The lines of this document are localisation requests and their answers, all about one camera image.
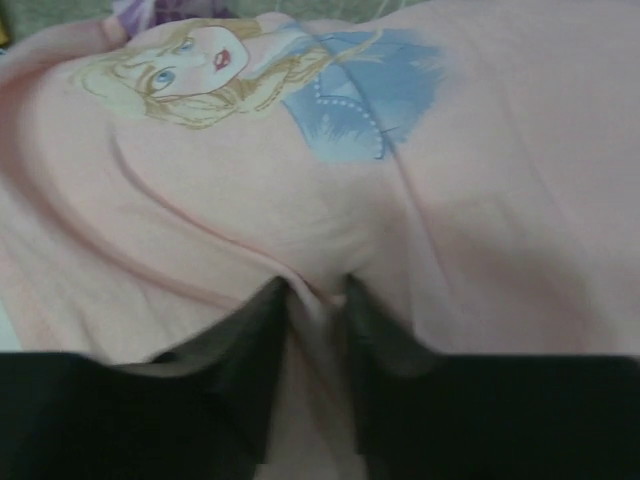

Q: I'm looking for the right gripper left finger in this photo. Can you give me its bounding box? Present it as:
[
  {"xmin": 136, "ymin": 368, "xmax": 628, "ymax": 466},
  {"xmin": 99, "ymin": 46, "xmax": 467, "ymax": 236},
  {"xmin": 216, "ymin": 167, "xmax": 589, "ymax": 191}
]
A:
[{"xmin": 1, "ymin": 278, "xmax": 289, "ymax": 479}]

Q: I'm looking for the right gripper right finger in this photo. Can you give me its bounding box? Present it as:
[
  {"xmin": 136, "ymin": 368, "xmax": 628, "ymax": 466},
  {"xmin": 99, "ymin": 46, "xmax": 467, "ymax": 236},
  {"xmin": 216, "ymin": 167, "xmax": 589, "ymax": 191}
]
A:
[{"xmin": 342, "ymin": 278, "xmax": 639, "ymax": 479}]

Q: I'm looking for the purple princess print pillowcase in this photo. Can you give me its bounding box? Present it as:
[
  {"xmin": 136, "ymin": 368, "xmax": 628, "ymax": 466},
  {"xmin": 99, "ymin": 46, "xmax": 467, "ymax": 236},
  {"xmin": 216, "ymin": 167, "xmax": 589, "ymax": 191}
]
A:
[{"xmin": 1, "ymin": 1, "xmax": 639, "ymax": 479}]

